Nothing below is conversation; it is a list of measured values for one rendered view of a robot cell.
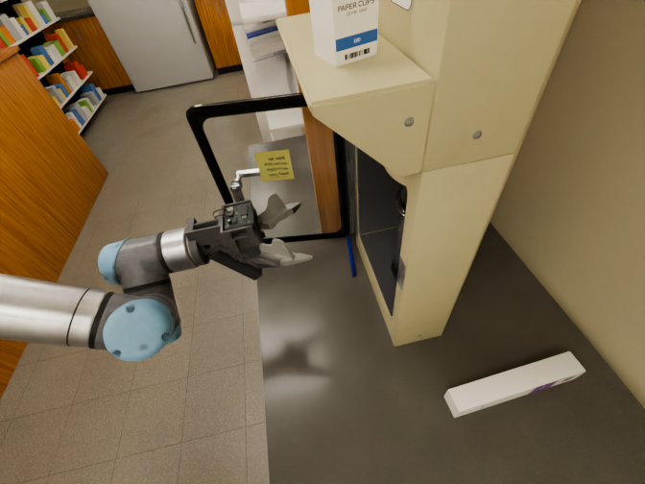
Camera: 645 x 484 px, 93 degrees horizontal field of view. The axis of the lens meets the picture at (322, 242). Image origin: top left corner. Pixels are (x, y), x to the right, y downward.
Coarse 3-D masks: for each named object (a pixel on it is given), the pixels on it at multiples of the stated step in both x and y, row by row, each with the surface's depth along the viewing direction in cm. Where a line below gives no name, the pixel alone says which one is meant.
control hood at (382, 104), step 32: (288, 32) 42; (320, 64) 32; (352, 64) 31; (384, 64) 30; (416, 64) 30; (320, 96) 27; (352, 96) 27; (384, 96) 27; (416, 96) 28; (352, 128) 29; (384, 128) 29; (416, 128) 30; (384, 160) 32; (416, 160) 33
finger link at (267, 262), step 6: (258, 252) 54; (246, 258) 54; (252, 258) 53; (258, 258) 53; (264, 258) 53; (270, 258) 53; (252, 264) 54; (258, 264) 53; (264, 264) 53; (270, 264) 53; (276, 264) 53
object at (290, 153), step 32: (224, 128) 61; (256, 128) 62; (288, 128) 62; (320, 128) 62; (224, 160) 67; (256, 160) 67; (288, 160) 67; (320, 160) 68; (256, 192) 74; (288, 192) 74; (320, 192) 74; (288, 224) 82; (320, 224) 82
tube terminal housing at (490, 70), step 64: (384, 0) 34; (448, 0) 23; (512, 0) 24; (576, 0) 25; (448, 64) 26; (512, 64) 27; (448, 128) 31; (512, 128) 32; (448, 192) 37; (448, 256) 47
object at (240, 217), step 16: (224, 208) 53; (240, 208) 53; (192, 224) 52; (208, 224) 52; (224, 224) 52; (240, 224) 51; (256, 224) 57; (192, 240) 52; (208, 240) 53; (224, 240) 51; (240, 240) 53; (256, 240) 54; (192, 256) 52; (208, 256) 57; (240, 256) 54
